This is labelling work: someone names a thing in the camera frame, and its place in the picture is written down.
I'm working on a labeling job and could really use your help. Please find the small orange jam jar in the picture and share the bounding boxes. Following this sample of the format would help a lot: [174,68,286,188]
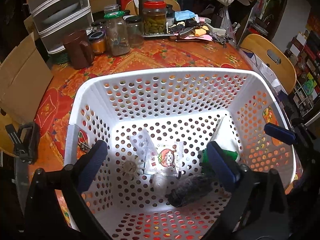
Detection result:
[88,31,106,55]

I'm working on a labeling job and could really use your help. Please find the left wooden chair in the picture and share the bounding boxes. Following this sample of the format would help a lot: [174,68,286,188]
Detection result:
[0,109,19,157]

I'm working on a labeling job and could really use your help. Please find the brown ceramic mug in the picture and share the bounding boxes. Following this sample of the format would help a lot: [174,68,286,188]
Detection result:
[63,30,95,70]

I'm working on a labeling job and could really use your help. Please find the tomato print snack packet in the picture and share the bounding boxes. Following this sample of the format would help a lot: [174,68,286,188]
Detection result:
[144,140,183,177]

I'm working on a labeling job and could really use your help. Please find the red lid pickle jar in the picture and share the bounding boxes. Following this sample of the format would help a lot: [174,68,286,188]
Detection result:
[142,1,167,36]

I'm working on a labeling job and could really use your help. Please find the green snack packet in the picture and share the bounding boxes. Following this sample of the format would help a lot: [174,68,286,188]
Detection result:
[201,148,240,175]

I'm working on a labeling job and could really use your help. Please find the clear white plastic bag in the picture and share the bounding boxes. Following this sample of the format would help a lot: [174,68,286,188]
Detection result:
[130,128,157,163]

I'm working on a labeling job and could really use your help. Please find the tall green lid glass jar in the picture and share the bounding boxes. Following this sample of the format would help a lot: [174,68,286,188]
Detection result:
[104,11,130,56]

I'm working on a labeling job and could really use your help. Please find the blue face mask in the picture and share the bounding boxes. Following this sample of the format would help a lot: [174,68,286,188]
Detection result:
[175,10,195,22]

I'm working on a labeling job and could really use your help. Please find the wooden chair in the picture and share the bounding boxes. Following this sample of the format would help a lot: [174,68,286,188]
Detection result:
[240,34,297,94]
[0,109,19,157]

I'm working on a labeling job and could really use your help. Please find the red floral tablecloth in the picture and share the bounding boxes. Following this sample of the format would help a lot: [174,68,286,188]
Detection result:
[27,38,303,230]

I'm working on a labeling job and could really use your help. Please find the empty black lid glass jar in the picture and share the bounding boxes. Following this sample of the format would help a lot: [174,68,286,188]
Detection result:
[125,15,144,47]

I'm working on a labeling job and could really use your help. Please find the black phone stand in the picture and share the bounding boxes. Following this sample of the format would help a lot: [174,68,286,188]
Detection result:
[5,121,40,164]

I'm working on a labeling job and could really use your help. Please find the brown cardboard box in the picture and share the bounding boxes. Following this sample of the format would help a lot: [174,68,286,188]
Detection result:
[0,32,54,126]

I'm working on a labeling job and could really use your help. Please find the white perforated plastic basket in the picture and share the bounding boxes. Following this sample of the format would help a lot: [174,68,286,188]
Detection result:
[65,68,296,239]

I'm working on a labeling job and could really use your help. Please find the right wooden chair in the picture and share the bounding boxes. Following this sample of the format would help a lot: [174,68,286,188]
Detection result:
[240,34,297,94]

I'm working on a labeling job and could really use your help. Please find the white round plastic piece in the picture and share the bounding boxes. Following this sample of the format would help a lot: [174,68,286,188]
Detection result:
[121,155,139,176]

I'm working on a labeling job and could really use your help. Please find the white plastic drawer tower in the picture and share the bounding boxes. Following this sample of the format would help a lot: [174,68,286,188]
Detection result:
[27,0,93,55]

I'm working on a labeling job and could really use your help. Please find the white label inside basket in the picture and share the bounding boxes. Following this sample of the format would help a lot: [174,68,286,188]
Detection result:
[210,116,239,153]

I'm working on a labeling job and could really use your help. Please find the white paper bag on chair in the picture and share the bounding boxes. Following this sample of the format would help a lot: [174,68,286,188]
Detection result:
[244,50,288,104]

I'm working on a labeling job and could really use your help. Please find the black soft pouch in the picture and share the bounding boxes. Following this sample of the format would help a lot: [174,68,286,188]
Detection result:
[167,174,216,207]

